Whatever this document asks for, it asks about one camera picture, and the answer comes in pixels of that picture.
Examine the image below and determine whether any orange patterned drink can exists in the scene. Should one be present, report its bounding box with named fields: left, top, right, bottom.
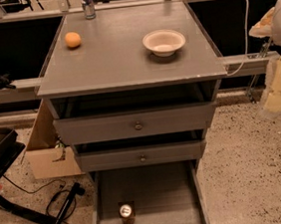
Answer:
left=119, top=203, right=136, bottom=224

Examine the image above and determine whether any grey top drawer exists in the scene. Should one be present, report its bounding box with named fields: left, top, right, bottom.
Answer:
left=54, top=103, right=215, bottom=145

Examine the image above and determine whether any grey wooden drawer cabinet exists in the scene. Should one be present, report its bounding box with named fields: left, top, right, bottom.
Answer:
left=27, top=0, right=237, bottom=178

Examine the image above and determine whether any grey open bottom drawer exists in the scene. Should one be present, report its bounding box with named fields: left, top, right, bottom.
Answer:
left=92, top=161, right=210, bottom=224

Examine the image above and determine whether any grey middle drawer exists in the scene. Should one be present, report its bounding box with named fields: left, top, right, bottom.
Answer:
left=75, top=140, right=206, bottom=172

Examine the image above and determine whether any white paper bowl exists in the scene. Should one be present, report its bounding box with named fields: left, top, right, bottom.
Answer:
left=142, top=29, right=186, bottom=57

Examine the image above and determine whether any orange fruit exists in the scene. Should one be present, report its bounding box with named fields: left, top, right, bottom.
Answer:
left=65, top=32, right=81, bottom=49

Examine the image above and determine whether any black stand leg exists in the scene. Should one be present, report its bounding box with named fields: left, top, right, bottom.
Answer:
left=53, top=182, right=85, bottom=224

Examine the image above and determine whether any cardboard box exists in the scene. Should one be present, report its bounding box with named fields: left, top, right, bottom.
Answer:
left=25, top=102, right=82, bottom=179

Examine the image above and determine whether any white hanging cable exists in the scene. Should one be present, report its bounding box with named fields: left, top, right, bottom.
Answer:
left=218, top=0, right=258, bottom=78

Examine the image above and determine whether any black floor cable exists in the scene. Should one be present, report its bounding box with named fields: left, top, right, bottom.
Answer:
left=1, top=165, right=90, bottom=224

